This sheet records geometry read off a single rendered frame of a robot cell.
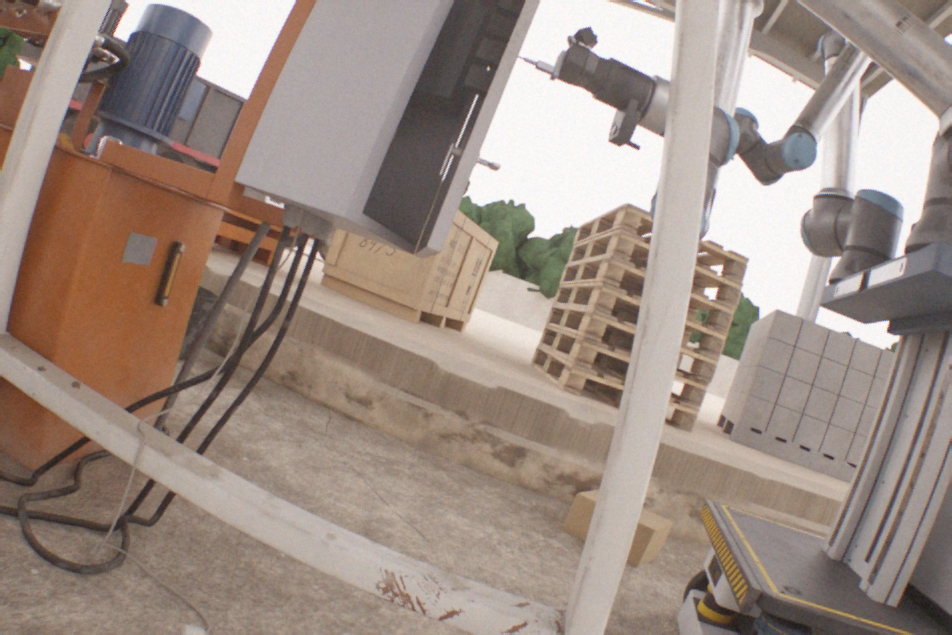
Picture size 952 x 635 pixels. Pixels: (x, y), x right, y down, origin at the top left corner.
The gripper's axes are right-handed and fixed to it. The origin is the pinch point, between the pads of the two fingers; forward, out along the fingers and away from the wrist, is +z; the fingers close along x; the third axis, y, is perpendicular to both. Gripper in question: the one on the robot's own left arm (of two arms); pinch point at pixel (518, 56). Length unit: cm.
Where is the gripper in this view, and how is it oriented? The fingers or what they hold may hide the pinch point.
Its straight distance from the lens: 90.2
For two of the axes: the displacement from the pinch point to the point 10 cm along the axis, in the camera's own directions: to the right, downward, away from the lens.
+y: 3.4, -9.4, 0.1
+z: -9.3, -3.4, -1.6
